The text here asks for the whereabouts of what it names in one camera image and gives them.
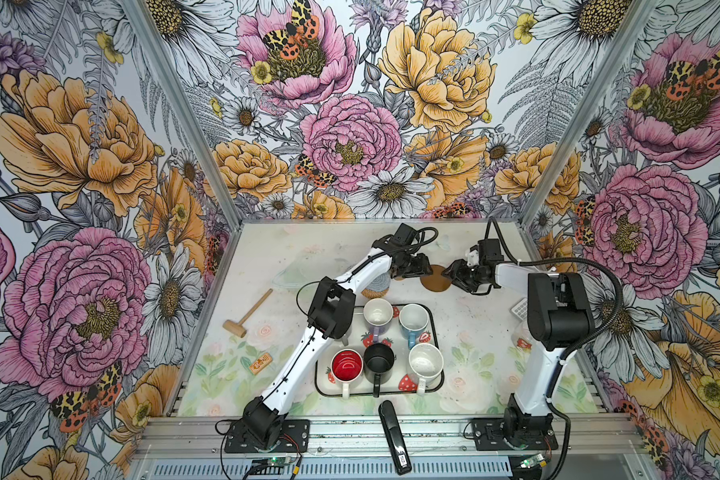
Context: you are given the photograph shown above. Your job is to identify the small wooden block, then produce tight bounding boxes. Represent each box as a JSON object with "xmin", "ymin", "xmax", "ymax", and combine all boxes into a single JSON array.
[{"xmin": 249, "ymin": 352, "xmax": 273, "ymax": 376}]

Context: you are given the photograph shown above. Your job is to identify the glossy dark brown coaster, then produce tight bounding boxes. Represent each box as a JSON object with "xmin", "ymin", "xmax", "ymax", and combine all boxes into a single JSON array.
[{"xmin": 420, "ymin": 265, "xmax": 452, "ymax": 293}]

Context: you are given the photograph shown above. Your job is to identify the black mug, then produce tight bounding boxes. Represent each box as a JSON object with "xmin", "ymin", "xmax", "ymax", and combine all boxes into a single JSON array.
[{"xmin": 363, "ymin": 343, "xmax": 395, "ymax": 398}]

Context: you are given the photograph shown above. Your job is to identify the white blue mug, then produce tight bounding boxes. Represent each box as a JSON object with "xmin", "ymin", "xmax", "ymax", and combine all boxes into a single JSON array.
[{"xmin": 398, "ymin": 303, "xmax": 430, "ymax": 349}]

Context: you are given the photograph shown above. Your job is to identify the tan wicker coaster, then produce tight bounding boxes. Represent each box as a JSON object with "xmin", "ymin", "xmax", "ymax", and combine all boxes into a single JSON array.
[{"xmin": 362, "ymin": 287, "xmax": 389, "ymax": 299}]

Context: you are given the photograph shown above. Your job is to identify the grey blue woven coaster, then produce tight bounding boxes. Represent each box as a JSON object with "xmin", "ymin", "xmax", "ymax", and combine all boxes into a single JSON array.
[{"xmin": 366, "ymin": 272, "xmax": 391, "ymax": 289}]

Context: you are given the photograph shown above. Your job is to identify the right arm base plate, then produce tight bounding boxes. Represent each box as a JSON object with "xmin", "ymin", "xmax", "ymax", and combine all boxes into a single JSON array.
[{"xmin": 470, "ymin": 415, "xmax": 559, "ymax": 451}]

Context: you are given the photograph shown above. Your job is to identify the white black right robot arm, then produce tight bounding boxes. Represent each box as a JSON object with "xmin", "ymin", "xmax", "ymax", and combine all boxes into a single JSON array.
[{"xmin": 443, "ymin": 238, "xmax": 598, "ymax": 450}]

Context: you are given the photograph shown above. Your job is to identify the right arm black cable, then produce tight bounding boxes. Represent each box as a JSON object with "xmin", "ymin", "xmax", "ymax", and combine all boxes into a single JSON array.
[{"xmin": 485, "ymin": 217, "xmax": 624, "ymax": 480}]

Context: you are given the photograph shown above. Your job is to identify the strawberry print serving tray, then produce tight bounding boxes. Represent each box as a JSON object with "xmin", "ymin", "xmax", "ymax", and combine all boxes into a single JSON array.
[{"xmin": 314, "ymin": 303, "xmax": 445, "ymax": 399}]

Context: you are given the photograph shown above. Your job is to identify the white calculator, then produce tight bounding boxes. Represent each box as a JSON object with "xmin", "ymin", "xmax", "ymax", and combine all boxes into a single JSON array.
[{"xmin": 510, "ymin": 298, "xmax": 528, "ymax": 322}]

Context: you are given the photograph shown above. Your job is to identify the white purple mug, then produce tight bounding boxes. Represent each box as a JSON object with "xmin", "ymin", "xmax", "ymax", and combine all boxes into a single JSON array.
[{"xmin": 363, "ymin": 298, "xmax": 394, "ymax": 343}]

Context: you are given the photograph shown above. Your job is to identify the aluminium front rail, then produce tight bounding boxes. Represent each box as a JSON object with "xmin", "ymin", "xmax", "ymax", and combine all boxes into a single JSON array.
[{"xmin": 134, "ymin": 413, "xmax": 647, "ymax": 460}]

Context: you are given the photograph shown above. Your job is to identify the red mug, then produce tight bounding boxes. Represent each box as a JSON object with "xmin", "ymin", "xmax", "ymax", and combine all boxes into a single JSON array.
[{"xmin": 330, "ymin": 348, "xmax": 364, "ymax": 399}]

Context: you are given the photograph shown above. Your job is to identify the black stapler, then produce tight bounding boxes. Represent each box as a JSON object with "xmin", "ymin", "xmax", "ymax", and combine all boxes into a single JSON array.
[{"xmin": 378, "ymin": 400, "xmax": 412, "ymax": 475}]

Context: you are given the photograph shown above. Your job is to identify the clear glass cup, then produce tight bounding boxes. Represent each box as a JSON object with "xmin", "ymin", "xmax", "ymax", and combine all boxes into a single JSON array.
[{"xmin": 511, "ymin": 321, "xmax": 535, "ymax": 351}]

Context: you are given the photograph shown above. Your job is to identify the wooden mallet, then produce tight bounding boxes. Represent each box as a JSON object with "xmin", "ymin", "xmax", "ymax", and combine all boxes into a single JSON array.
[{"xmin": 223, "ymin": 288, "xmax": 273, "ymax": 338}]

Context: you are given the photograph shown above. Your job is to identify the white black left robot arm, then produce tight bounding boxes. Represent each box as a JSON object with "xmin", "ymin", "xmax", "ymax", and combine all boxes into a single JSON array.
[{"xmin": 237, "ymin": 223, "xmax": 439, "ymax": 449}]

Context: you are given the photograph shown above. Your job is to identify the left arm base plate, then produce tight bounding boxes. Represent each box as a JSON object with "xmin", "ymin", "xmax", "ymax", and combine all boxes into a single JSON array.
[{"xmin": 222, "ymin": 420, "xmax": 311, "ymax": 454}]

